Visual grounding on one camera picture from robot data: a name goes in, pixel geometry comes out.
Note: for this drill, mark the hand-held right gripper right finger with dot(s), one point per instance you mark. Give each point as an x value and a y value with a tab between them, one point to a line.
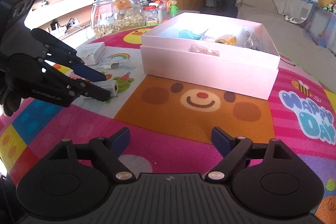
220	141

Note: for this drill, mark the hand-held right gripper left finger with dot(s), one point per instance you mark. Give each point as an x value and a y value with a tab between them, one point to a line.
122	138

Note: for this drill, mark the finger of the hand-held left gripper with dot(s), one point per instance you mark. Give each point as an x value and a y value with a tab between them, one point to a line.
89	73
97	94

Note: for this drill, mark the white USB adapter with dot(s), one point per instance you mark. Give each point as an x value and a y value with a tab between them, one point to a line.
113	87

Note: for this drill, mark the pink cardboard box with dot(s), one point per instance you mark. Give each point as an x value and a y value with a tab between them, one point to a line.
210	74

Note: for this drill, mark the teal plastic toy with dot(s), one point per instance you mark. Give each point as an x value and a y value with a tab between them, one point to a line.
189	34

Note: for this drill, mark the person's left hand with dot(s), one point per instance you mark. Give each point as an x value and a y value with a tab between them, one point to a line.
9	106

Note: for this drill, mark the white cardboard box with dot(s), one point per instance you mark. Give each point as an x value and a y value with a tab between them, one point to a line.
92	52

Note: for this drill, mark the colourful printed play mat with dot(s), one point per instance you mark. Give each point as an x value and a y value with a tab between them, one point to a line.
157	113

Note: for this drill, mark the glass jar of peanuts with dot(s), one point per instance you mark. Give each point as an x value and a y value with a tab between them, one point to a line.
118	24

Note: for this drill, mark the white TV cabinet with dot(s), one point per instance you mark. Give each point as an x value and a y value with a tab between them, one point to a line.
78	7

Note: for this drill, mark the small jar red lid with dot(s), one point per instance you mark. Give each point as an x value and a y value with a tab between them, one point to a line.
151	18

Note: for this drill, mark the clear packet red contents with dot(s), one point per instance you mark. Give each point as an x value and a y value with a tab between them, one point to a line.
204	50

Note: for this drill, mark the green gumball toy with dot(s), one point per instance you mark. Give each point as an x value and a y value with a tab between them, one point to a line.
173	11

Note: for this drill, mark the clear plastic bag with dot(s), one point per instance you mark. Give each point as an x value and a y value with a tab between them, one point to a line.
252	41

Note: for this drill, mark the grey sofa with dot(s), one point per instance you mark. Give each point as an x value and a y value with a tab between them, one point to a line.
283	29

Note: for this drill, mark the shiny picture box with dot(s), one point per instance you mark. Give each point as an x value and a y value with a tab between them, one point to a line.
319	22

